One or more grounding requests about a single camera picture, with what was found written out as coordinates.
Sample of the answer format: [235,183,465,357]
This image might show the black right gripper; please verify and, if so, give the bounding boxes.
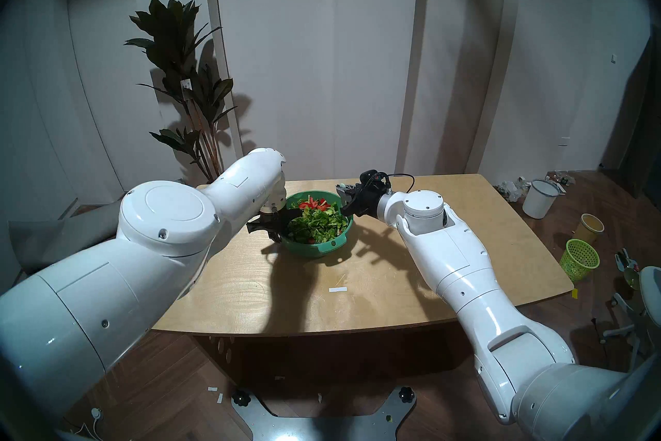
[336,169,389,218]

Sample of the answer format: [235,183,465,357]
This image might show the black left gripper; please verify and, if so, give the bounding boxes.
[246,208,303,243]

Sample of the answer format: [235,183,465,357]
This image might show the chopped lettuce tomato cucumber salad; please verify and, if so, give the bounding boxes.
[286,195,349,244]

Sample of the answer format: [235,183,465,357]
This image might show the green salad bowl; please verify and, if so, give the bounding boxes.
[279,191,355,259]

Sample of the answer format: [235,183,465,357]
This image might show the crumpled white trash pile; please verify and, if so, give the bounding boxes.
[495,176,531,202]

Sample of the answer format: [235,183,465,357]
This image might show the white bucket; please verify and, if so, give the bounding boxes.
[522,179,561,219]

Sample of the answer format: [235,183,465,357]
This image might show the tall dark green potted plant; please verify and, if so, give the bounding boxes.
[124,0,238,185]

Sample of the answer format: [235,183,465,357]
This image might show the rolled grey mat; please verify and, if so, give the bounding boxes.
[8,205,127,274]

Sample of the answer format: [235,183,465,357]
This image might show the green mesh basket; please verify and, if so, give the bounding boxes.
[560,239,601,283]

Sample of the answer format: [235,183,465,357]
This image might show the tan paper cup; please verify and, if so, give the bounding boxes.
[572,213,605,244]

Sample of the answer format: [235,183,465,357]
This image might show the green plastic tools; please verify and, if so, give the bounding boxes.
[615,249,641,290]

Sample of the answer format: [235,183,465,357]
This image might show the white office chair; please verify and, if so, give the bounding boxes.
[602,267,661,373]

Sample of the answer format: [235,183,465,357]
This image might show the grey metal robot base plate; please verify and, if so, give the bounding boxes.
[231,386,417,441]

